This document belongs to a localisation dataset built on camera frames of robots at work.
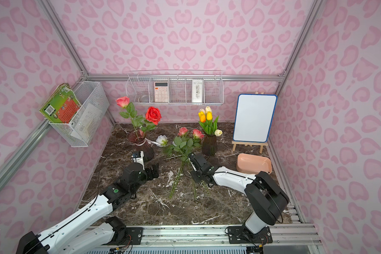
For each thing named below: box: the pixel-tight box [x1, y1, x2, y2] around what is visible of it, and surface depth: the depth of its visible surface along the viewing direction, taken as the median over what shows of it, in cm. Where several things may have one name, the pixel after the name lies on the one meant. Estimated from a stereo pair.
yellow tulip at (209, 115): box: [206, 111, 214, 121], surface depth 83 cm
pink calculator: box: [153, 82, 169, 103], surface depth 96 cm
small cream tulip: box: [214, 129, 223, 137], surface depth 78 cm
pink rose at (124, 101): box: [115, 96, 144, 141], surface depth 87 cm
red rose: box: [144, 106, 162, 125], surface depth 74 cm
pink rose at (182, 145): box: [168, 127, 194, 199], surface depth 102 cm
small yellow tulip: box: [197, 108, 206, 116], surface depth 86 cm
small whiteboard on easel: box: [231, 91, 278, 154], surface depth 94 cm
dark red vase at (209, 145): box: [202, 134, 218, 157], surface depth 100 cm
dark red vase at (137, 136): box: [128, 128, 156, 162], surface depth 91 cm
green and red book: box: [39, 83, 82, 124], surface depth 73 cm
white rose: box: [155, 134, 169, 148], surface depth 103 cm
